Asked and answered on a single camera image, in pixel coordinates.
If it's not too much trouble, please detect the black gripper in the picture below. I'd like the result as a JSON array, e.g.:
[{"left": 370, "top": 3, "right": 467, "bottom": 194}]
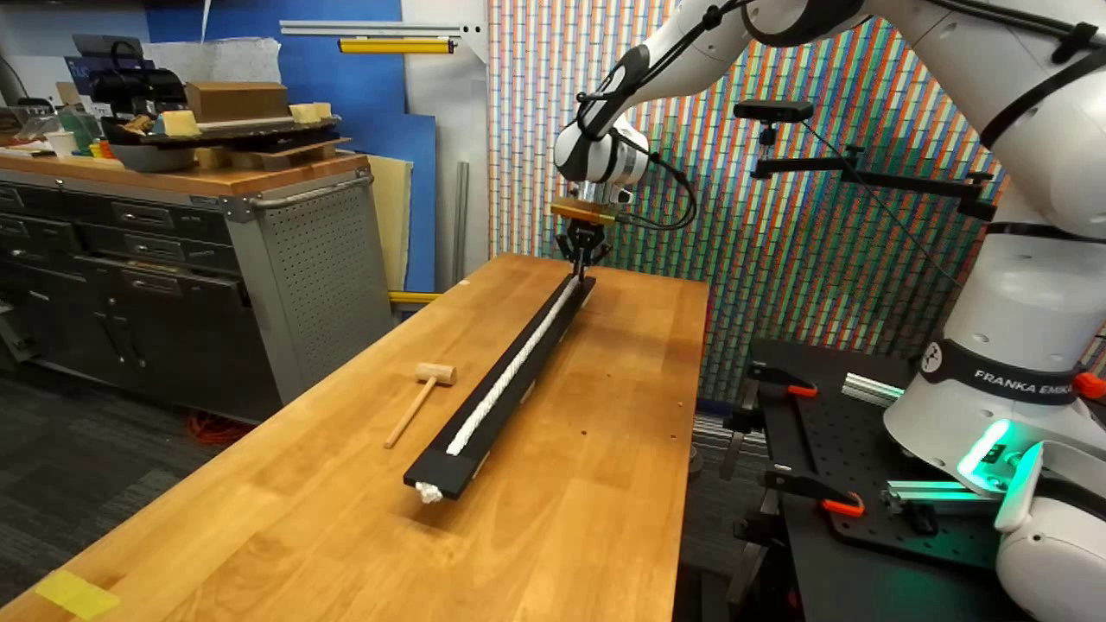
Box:
[{"left": 555, "top": 220, "right": 608, "bottom": 281}]

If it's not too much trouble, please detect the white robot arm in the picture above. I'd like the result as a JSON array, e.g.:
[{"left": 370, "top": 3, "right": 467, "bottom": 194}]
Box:
[{"left": 552, "top": 0, "right": 1106, "bottom": 622}]

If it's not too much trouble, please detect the small wooden mallet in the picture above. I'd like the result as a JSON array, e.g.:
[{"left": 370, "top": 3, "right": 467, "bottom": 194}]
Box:
[{"left": 384, "top": 364, "right": 457, "bottom": 450}]

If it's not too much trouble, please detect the black optical breadboard base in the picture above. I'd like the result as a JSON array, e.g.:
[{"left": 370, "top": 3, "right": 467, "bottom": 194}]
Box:
[{"left": 746, "top": 335, "right": 1106, "bottom": 622}]

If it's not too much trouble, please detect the yellow spirit level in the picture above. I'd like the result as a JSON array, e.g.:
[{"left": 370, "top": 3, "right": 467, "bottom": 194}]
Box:
[{"left": 339, "top": 39, "right": 454, "bottom": 54}]

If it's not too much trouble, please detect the grey metal tool cabinet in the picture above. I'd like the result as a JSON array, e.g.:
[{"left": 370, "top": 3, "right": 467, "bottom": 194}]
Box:
[{"left": 0, "top": 155, "right": 391, "bottom": 423}]

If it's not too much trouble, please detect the silver aluminium bar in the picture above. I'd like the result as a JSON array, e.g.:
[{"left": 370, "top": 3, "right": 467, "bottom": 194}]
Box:
[{"left": 280, "top": 19, "right": 483, "bottom": 39}]

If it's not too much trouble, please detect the brown cardboard box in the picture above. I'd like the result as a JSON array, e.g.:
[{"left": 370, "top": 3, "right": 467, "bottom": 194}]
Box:
[{"left": 186, "top": 83, "right": 288, "bottom": 121}]

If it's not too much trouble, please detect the yellow tape patch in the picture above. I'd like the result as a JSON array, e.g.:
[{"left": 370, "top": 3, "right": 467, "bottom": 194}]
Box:
[{"left": 35, "top": 569, "right": 122, "bottom": 622}]

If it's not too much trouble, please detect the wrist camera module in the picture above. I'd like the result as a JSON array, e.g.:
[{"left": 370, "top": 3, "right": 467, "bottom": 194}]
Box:
[{"left": 551, "top": 199, "right": 615, "bottom": 226}]

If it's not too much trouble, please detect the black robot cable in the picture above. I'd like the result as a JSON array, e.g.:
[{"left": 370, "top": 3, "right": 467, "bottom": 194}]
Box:
[{"left": 608, "top": 144, "right": 701, "bottom": 234}]

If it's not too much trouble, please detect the long black rail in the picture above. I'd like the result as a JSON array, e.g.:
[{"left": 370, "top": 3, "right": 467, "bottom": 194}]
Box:
[{"left": 406, "top": 272, "right": 596, "bottom": 505}]

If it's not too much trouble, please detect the orange handled clamp upper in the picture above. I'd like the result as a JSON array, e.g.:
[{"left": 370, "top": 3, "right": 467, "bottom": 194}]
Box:
[{"left": 746, "top": 360, "right": 819, "bottom": 401}]

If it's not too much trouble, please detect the orange handled clamp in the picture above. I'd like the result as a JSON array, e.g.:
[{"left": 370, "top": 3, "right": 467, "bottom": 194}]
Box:
[
  {"left": 765, "top": 462, "right": 869, "bottom": 518},
  {"left": 746, "top": 360, "right": 819, "bottom": 401}
]

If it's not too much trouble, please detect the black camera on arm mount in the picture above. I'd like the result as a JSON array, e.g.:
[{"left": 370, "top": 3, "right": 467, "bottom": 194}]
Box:
[{"left": 733, "top": 101, "right": 997, "bottom": 220}]

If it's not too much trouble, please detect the orange handled clamp lower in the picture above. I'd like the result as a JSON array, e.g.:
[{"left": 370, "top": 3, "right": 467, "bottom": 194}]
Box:
[{"left": 765, "top": 462, "right": 869, "bottom": 518}]

